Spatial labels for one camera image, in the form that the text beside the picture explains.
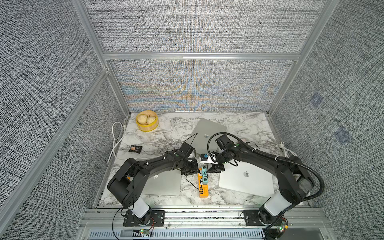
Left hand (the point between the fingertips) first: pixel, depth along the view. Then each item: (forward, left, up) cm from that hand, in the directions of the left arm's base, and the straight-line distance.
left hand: (202, 171), depth 84 cm
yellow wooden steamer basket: (+34, +37, -1) cm, 50 cm away
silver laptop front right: (-4, -26, -5) cm, 26 cm away
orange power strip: (-9, 0, -2) cm, 9 cm away
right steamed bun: (+40, +34, +1) cm, 53 cm away
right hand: (+4, -3, +3) cm, 6 cm away
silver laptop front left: (-4, +20, -5) cm, 21 cm away
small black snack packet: (+18, +42, -4) cm, 46 cm away
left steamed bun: (+42, +41, 0) cm, 58 cm away
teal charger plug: (-4, -1, +4) cm, 6 cm away
